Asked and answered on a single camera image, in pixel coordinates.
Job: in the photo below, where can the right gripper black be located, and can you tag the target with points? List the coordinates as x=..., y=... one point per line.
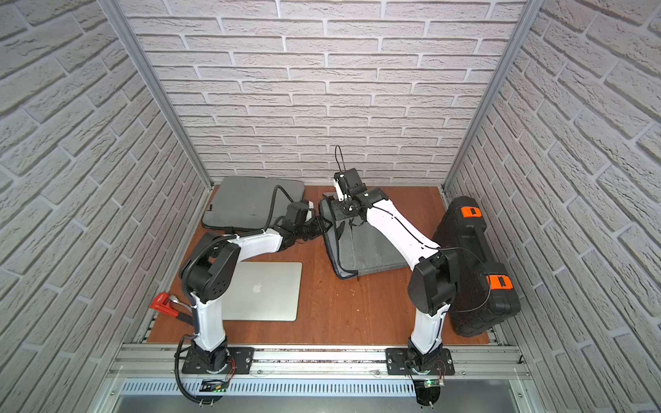
x=339, y=213

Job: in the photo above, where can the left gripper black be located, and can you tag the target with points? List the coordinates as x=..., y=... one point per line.
x=314, y=224

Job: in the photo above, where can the grey laptop bag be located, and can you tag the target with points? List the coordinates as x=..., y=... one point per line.
x=243, y=203
x=355, y=247

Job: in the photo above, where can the silver laptop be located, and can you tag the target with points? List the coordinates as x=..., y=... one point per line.
x=263, y=291

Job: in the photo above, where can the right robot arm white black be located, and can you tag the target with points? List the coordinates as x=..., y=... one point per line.
x=434, y=272

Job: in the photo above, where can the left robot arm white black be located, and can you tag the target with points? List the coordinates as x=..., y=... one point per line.
x=208, y=272

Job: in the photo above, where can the black tool case orange latches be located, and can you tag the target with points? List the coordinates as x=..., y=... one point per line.
x=486, y=295

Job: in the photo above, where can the right green circuit board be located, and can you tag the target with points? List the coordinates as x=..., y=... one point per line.
x=429, y=383

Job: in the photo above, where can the green circuit board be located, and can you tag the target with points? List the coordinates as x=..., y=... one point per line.
x=214, y=386
x=429, y=383

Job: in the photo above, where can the left green circuit board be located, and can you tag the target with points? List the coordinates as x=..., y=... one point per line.
x=214, y=386

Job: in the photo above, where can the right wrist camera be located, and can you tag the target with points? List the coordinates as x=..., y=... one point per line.
x=348, y=184

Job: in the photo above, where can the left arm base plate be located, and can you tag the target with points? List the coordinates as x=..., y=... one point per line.
x=220, y=361

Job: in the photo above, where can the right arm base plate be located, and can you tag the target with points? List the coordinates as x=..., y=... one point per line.
x=400, y=361

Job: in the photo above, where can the red handled pliers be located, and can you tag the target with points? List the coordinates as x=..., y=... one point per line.
x=169, y=305

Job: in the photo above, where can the aluminium front rail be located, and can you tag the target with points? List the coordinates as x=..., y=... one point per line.
x=270, y=361

